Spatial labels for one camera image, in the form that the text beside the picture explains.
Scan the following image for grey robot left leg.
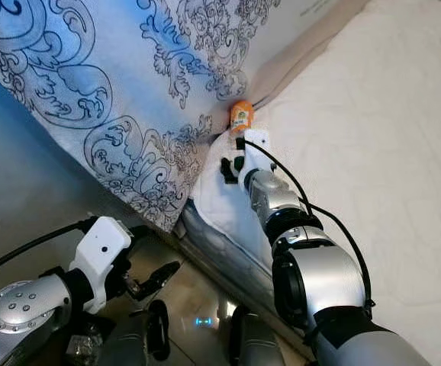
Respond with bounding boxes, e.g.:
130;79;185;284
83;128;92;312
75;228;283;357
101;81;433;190
98;300;172;366

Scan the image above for grey robot right leg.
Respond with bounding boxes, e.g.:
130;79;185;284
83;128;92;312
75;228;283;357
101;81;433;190
230;305;294;366

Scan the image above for white quilted mattress cover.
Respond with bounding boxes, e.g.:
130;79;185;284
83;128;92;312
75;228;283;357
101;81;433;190
190;0;441;366

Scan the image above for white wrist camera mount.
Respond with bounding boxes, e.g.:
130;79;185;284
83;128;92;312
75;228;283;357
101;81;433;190
242;128;273;175
68;217;134;315

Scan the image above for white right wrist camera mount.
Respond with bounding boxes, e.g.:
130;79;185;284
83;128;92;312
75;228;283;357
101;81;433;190
242;128;273;175

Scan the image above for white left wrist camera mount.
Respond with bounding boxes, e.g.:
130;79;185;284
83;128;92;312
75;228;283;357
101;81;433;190
68;217;134;315

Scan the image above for orange drink bottle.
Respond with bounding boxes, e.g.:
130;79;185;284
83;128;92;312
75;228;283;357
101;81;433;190
229;99;255;170

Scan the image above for grey robot leg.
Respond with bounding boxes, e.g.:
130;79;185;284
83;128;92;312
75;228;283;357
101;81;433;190
230;305;294;366
98;300;172;366

